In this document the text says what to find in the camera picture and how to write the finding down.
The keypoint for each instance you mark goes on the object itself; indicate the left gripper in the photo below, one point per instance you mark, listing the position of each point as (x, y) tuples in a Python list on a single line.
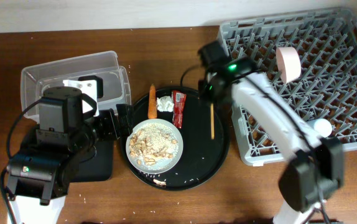
[(125, 119)]

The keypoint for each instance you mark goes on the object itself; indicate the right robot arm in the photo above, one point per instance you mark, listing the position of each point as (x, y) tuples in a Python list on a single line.
[(315, 164)]

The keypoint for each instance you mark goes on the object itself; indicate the pink bowl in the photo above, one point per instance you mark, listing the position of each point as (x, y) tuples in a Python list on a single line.
[(288, 63)]

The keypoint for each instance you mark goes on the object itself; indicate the orange carrot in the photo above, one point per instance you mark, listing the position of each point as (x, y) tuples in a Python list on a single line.
[(152, 106)]

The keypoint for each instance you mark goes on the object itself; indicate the blue cup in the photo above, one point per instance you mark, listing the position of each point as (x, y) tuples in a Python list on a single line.
[(322, 126)]

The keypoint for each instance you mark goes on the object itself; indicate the peanut on tray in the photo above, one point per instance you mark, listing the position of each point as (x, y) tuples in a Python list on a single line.
[(160, 183)]

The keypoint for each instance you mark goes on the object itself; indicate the clear plastic bin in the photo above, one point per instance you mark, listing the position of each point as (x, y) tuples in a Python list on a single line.
[(116, 88)]

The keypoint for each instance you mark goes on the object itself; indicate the grey dishwasher rack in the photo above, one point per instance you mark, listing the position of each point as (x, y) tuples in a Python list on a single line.
[(326, 41)]

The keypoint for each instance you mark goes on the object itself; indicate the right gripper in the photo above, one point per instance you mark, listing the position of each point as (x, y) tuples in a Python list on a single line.
[(205, 89)]

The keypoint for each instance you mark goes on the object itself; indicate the black rectangular tray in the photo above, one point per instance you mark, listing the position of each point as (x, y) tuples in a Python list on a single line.
[(61, 157)]

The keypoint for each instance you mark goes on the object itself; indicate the red snack wrapper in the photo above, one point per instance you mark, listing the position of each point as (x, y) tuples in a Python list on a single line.
[(179, 99)]

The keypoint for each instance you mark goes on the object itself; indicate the wooden chopstick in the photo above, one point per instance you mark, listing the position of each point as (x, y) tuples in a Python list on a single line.
[(212, 121)]

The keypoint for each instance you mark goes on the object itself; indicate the grey plate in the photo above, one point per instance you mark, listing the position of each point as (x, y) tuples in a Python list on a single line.
[(163, 166)]

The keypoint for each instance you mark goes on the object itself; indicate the white tissue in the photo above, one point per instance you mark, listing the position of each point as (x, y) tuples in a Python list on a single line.
[(165, 104)]

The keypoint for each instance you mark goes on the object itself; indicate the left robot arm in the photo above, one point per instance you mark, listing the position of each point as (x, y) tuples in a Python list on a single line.
[(40, 202)]

